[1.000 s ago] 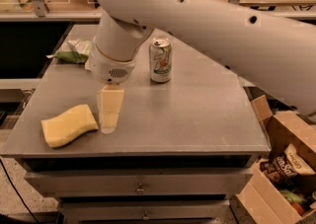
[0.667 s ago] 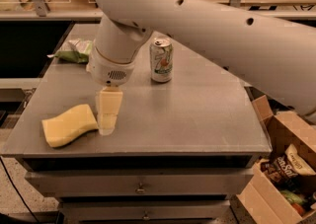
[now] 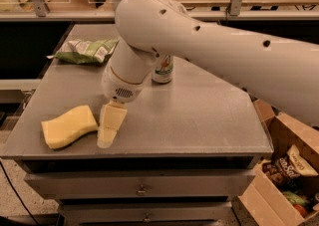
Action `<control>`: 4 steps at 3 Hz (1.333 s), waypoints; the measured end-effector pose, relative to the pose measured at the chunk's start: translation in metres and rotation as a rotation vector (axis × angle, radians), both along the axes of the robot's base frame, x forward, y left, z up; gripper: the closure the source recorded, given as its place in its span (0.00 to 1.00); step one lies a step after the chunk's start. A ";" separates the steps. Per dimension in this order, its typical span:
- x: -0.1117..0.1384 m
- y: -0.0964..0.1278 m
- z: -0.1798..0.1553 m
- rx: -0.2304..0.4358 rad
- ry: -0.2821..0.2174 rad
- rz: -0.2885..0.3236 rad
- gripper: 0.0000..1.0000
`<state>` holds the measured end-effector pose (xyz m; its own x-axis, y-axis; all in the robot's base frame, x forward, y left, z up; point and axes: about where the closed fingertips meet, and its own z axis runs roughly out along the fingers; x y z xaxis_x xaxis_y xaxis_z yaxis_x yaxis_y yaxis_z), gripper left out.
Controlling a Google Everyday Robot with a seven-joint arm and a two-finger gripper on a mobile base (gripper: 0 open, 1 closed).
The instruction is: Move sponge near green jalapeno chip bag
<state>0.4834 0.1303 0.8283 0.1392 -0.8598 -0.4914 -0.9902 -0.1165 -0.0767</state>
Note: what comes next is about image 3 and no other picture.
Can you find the yellow wavy sponge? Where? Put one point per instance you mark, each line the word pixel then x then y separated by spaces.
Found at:
pixel 68 127

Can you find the green red snack bag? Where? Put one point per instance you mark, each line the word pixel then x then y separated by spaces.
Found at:
pixel 302 203

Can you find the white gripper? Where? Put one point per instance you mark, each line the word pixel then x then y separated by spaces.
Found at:
pixel 117 87

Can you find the grey drawer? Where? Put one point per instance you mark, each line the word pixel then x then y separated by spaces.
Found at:
pixel 144 212
pixel 140 184

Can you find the white 7up soda can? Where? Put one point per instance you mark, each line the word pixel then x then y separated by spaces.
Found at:
pixel 162 74

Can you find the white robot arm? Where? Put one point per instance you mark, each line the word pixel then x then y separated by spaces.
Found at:
pixel 282 72

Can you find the lower grey drawer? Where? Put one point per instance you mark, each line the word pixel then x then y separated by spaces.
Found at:
pixel 144 212

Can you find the green jalapeno chip bag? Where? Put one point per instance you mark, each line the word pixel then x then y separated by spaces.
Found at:
pixel 85 52

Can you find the upper grey drawer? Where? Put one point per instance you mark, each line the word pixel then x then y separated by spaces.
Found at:
pixel 140 184

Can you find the cardboard snack box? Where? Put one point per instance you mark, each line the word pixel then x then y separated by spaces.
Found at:
pixel 285 189

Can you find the sea salt chip bag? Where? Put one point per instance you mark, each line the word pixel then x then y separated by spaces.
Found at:
pixel 285 169

